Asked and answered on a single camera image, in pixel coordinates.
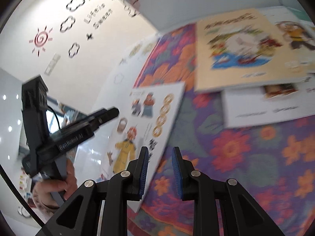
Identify person's left hand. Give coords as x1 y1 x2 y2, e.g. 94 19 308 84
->
32 158 77 216

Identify white wisdom stories book one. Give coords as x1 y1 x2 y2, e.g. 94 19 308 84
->
221 74 314 128

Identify white monkey mythology book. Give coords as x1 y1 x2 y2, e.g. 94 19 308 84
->
260 6 314 74

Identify white wisdom stories book four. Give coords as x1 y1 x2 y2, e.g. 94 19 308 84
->
98 81 186 213

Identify floral woven tablecloth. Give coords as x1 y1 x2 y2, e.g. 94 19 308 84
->
128 25 314 235

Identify beige world history book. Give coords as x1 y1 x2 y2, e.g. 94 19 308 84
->
194 9 307 93

